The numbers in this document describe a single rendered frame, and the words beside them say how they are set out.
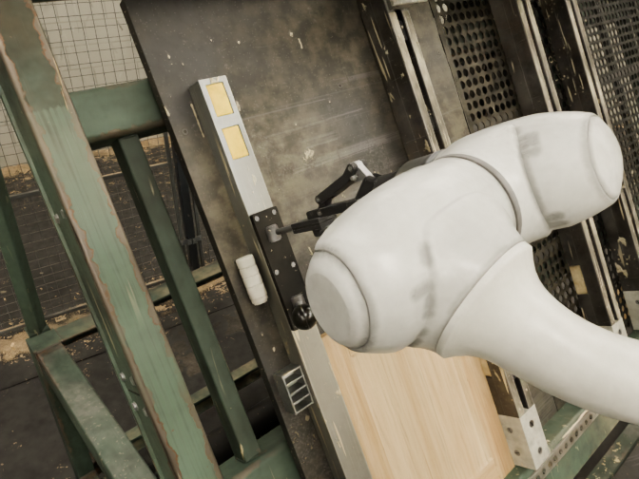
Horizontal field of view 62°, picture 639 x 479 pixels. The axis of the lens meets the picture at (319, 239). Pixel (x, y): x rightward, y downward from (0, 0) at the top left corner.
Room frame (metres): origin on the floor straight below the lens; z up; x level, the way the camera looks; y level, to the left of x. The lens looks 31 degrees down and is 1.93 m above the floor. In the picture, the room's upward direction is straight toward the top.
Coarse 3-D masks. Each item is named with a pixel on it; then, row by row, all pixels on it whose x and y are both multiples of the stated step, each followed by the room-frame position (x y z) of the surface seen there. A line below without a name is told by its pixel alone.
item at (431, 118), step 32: (384, 0) 1.11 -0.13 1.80; (416, 0) 1.11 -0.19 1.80; (384, 32) 1.11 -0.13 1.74; (384, 64) 1.10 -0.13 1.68; (416, 64) 1.09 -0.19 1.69; (416, 96) 1.04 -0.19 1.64; (416, 128) 1.03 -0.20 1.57; (512, 384) 0.81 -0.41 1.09; (512, 416) 0.79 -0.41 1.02; (512, 448) 0.77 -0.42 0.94; (544, 448) 0.77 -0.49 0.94
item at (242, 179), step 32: (192, 96) 0.84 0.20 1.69; (224, 160) 0.78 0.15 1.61; (256, 160) 0.80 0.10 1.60; (256, 192) 0.77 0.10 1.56; (256, 256) 0.73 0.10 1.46; (288, 352) 0.67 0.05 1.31; (320, 352) 0.67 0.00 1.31; (320, 384) 0.64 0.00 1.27; (320, 416) 0.61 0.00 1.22; (352, 448) 0.60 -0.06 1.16
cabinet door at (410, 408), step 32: (352, 352) 0.72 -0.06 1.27; (416, 352) 0.79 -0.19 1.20; (352, 384) 0.68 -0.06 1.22; (384, 384) 0.72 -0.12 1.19; (416, 384) 0.75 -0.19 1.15; (448, 384) 0.79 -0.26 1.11; (480, 384) 0.83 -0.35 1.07; (352, 416) 0.65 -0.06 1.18; (384, 416) 0.68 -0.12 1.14; (416, 416) 0.71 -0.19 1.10; (448, 416) 0.75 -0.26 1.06; (480, 416) 0.78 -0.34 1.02; (384, 448) 0.65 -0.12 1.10; (416, 448) 0.68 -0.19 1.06; (448, 448) 0.71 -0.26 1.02; (480, 448) 0.75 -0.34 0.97
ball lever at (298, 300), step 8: (296, 296) 0.69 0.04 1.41; (296, 304) 0.68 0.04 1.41; (304, 304) 0.60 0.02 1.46; (296, 312) 0.59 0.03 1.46; (304, 312) 0.59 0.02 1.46; (312, 312) 0.59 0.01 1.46; (296, 320) 0.58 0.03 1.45; (304, 320) 0.58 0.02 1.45; (312, 320) 0.58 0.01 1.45; (304, 328) 0.58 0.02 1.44
